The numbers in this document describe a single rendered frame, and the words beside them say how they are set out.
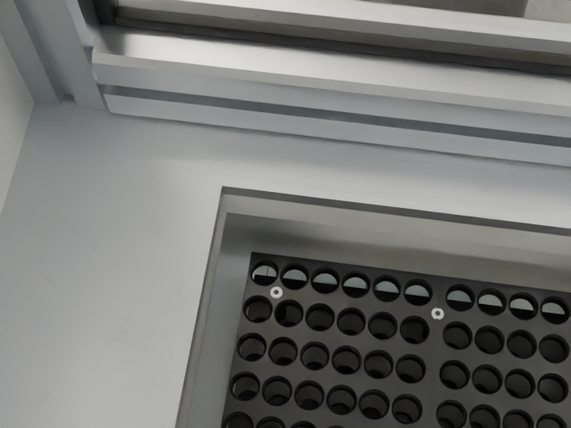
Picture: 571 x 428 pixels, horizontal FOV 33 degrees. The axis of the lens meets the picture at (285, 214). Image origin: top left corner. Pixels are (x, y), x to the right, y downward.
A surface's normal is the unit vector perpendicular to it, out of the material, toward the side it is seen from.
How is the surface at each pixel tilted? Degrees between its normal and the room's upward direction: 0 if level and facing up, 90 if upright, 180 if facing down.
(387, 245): 0
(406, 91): 45
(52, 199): 0
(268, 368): 0
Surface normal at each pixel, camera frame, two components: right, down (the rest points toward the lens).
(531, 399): -0.02, -0.42
